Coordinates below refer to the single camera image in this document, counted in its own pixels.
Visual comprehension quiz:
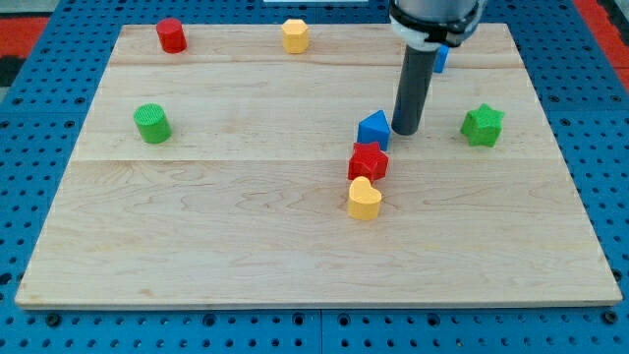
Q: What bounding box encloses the yellow heart block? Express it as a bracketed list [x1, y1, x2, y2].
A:
[347, 176, 382, 220]

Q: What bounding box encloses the green star block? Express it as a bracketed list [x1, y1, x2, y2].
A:
[460, 103, 505, 148]

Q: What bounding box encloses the red cylinder block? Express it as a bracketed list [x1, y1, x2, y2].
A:
[155, 18, 188, 54]

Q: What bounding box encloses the yellow hexagon block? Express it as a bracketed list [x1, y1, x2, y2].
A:
[281, 19, 310, 54]

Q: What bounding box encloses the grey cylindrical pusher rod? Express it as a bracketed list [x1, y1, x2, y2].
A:
[391, 46, 437, 136]

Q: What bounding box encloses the blue cube block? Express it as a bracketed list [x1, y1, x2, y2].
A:
[433, 45, 449, 73]

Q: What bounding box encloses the blue triangular prism block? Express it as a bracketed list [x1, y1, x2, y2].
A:
[357, 110, 390, 151]

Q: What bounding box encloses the wooden board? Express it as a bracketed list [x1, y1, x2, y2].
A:
[15, 24, 622, 310]

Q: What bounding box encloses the red star block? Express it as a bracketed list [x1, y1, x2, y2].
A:
[347, 142, 389, 182]

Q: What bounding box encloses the green cylinder block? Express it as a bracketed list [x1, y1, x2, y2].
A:
[133, 103, 172, 144]

